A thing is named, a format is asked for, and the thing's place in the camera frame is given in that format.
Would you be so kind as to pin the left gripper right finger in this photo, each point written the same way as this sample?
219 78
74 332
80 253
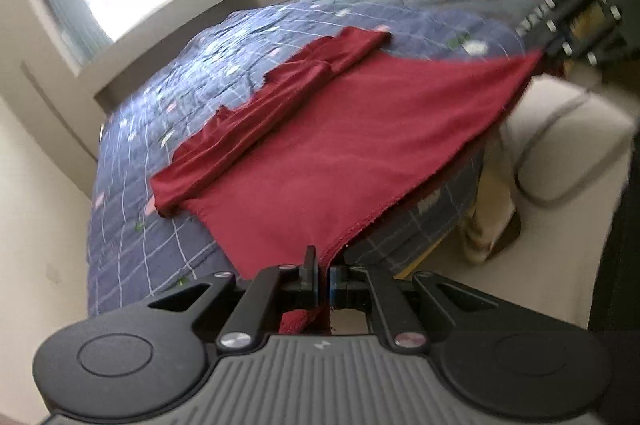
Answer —
374 292

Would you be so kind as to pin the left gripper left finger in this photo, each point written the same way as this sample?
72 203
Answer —
273 292

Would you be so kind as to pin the dark red knit garment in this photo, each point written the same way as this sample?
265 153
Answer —
355 132

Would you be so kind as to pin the blue plaid floral quilt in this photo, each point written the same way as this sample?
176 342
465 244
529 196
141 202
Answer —
211 94

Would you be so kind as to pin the beige headboard cabinet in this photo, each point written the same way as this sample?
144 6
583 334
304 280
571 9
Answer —
125 65

